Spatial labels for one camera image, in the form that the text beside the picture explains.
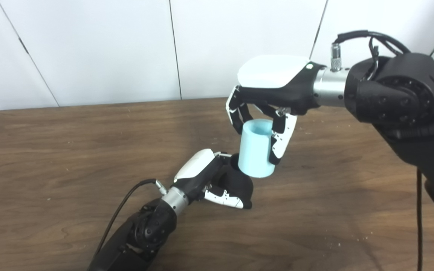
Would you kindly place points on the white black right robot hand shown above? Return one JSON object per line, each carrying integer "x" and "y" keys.
{"x": 273, "y": 75}

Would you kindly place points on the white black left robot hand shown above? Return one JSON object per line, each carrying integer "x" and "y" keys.
{"x": 196, "y": 169}

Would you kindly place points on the black flared nozzle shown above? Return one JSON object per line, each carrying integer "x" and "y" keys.
{"x": 236, "y": 184}

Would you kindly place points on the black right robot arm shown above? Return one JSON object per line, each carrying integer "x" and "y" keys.
{"x": 401, "y": 94}

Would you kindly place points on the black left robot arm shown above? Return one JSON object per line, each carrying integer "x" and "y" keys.
{"x": 134, "y": 237}

